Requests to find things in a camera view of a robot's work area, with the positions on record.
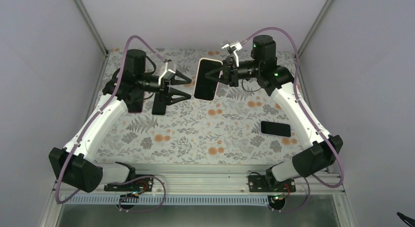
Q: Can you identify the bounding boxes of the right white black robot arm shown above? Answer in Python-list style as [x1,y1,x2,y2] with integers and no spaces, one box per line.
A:
[205,35,343,191]

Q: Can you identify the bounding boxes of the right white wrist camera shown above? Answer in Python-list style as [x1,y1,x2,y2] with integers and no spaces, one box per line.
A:
[221,41,243,67]

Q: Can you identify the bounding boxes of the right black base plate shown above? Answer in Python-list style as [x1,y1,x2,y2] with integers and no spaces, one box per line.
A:
[248,172,296,193]

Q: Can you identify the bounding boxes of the black object bottom corner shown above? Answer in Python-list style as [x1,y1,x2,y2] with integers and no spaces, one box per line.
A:
[396,212,415,227]

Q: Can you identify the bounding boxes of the floral patterned table mat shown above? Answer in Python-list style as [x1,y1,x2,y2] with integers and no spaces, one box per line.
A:
[88,47,309,165]

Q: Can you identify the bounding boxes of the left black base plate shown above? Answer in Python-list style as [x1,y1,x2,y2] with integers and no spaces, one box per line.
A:
[104,177,154,193]

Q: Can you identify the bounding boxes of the cased black phone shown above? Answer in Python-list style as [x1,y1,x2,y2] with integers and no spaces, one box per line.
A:
[151,93,167,115]
[193,58,223,101]
[260,121,292,137]

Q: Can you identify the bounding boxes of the aluminium corner post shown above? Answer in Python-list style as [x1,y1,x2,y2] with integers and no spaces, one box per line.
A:
[299,0,334,56]
[74,0,108,57]

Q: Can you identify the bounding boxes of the right aluminium corner post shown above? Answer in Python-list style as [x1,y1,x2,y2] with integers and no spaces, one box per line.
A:
[299,0,334,56]

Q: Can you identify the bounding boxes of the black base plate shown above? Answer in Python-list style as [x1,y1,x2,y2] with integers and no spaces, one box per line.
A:
[104,177,154,193]
[248,172,296,193]

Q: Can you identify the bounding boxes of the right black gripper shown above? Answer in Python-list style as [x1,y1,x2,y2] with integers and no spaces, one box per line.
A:
[205,56,261,87]

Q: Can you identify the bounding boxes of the grey slotted cable duct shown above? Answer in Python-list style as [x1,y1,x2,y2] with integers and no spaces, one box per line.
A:
[67,194,273,206]

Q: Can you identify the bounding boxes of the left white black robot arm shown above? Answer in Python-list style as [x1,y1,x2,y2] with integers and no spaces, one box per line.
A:
[48,49,192,193]

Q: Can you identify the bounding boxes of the left aluminium corner post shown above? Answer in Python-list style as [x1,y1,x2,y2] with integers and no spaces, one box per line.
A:
[74,0,108,57]

